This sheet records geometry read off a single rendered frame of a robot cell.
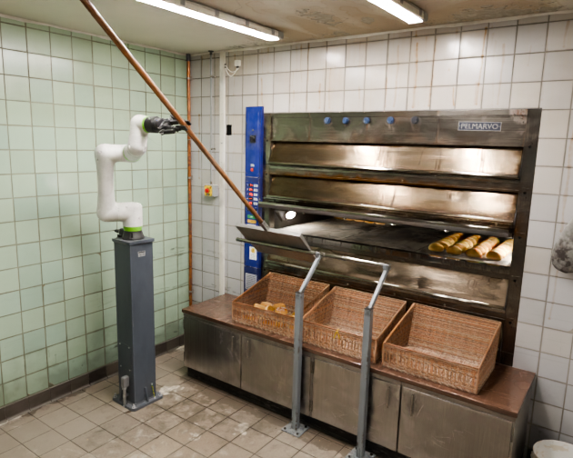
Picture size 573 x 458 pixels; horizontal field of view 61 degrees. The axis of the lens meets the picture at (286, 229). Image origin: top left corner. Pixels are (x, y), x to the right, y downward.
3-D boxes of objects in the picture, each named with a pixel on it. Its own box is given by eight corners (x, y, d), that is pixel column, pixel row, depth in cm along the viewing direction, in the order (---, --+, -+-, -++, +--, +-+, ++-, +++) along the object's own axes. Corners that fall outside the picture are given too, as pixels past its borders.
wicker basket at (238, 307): (269, 303, 394) (270, 271, 390) (329, 319, 363) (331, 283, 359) (230, 321, 355) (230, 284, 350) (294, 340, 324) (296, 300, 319)
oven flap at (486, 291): (268, 262, 392) (273, 238, 394) (504, 310, 290) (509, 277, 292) (265, 261, 388) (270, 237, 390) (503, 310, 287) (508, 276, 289)
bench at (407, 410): (228, 354, 433) (228, 292, 423) (524, 461, 295) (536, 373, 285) (181, 378, 388) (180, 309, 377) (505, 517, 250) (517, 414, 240)
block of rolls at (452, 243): (453, 237, 378) (453, 231, 377) (519, 246, 351) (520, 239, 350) (426, 250, 329) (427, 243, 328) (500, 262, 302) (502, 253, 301)
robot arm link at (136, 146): (125, 140, 301) (143, 144, 306) (122, 158, 302) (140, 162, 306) (128, 134, 268) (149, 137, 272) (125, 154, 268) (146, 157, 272)
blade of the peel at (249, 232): (299, 236, 313) (301, 233, 314) (235, 225, 344) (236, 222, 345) (319, 263, 339) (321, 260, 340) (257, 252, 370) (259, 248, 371)
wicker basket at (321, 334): (333, 321, 361) (335, 284, 356) (406, 339, 329) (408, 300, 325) (296, 341, 321) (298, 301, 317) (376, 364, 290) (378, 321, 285)
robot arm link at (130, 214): (118, 228, 336) (117, 201, 333) (142, 227, 342) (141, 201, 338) (119, 232, 324) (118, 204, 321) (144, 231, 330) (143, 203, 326)
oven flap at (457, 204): (269, 198, 383) (275, 174, 385) (513, 224, 281) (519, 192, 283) (266, 196, 379) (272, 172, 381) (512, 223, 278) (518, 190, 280)
